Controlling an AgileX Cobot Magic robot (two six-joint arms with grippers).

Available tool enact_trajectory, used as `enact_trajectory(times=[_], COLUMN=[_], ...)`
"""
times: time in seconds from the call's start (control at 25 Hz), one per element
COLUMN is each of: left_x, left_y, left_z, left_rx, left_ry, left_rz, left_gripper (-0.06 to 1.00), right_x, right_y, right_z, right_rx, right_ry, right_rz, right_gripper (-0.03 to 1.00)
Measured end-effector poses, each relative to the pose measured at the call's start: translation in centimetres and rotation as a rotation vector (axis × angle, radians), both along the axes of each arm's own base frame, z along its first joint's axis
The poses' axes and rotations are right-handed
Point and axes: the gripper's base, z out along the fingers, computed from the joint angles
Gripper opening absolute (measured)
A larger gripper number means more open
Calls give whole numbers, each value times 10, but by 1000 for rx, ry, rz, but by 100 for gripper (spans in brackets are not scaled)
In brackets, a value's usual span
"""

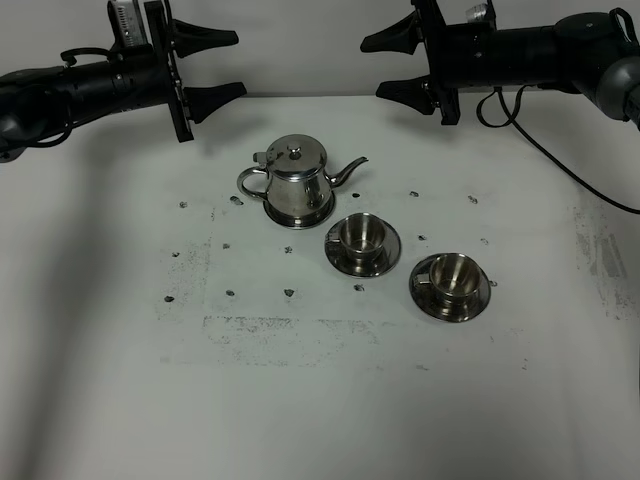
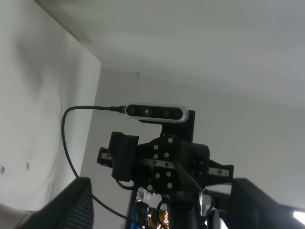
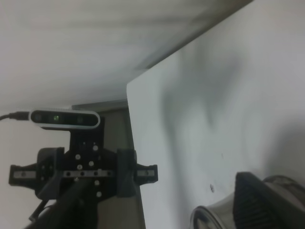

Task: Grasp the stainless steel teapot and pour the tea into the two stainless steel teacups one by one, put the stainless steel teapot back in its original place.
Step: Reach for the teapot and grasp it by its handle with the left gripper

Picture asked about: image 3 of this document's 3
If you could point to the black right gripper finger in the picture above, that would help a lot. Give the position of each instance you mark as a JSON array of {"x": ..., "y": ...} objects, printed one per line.
[{"x": 277, "y": 202}]

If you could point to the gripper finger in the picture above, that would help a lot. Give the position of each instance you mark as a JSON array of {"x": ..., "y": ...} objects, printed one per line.
[
  {"x": 49, "y": 172},
  {"x": 126, "y": 166}
]

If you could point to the stainless steel teapot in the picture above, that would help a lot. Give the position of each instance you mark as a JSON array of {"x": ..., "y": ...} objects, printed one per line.
[{"x": 216, "y": 216}]

